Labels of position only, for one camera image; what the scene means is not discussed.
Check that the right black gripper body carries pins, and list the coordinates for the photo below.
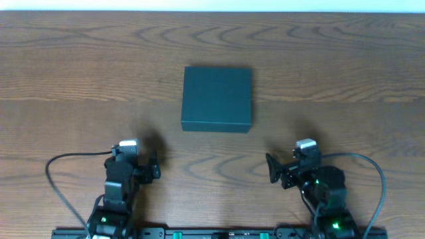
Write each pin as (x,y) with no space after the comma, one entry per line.
(285,172)

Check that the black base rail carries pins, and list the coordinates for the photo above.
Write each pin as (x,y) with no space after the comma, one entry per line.
(161,233)

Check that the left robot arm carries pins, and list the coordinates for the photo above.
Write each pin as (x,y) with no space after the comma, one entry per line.
(124,177)

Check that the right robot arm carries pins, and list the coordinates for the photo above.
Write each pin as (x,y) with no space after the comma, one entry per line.
(322,190)

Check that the black gift box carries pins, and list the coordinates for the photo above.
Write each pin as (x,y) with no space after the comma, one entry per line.
(217,99)

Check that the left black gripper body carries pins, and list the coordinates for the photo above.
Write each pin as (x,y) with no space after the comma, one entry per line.
(146,172)

